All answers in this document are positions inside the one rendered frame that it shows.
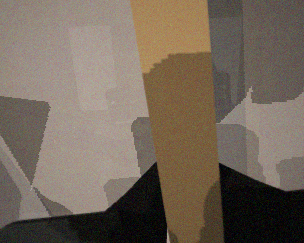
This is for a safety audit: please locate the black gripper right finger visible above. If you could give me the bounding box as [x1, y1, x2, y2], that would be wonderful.
[219, 163, 304, 243]

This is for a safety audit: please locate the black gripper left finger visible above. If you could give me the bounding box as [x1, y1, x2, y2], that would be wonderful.
[0, 161, 167, 243]

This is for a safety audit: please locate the long tan wooden rail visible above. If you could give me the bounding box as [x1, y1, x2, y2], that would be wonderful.
[130, 0, 224, 243]

